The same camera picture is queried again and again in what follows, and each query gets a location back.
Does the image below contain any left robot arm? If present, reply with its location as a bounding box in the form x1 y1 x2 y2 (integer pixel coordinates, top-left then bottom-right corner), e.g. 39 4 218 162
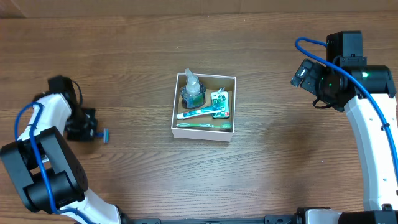
1 75 129 224

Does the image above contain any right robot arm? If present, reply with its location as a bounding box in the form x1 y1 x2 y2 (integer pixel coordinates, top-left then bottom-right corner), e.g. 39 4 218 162
288 31 397 224

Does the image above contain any white cardboard box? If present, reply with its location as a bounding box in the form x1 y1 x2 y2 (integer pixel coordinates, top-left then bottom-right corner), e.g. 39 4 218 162
171 73 236 142

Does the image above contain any green white soap packet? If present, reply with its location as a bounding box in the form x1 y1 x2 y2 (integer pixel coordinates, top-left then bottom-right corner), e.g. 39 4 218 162
211 88 230 119

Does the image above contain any blue disposable razor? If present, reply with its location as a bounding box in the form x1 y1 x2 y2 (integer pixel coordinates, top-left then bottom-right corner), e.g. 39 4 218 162
95 128 109 144

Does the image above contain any teal toothpaste tube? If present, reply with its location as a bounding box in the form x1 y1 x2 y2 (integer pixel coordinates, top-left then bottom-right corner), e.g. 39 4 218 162
177 104 223 119

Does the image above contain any green white toothbrush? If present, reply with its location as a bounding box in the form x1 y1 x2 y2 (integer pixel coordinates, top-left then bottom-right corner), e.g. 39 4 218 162
177 123 232 129

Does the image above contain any purple soap pump bottle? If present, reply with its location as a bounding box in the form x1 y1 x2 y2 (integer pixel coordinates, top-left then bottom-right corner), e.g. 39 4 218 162
180 68 206 109

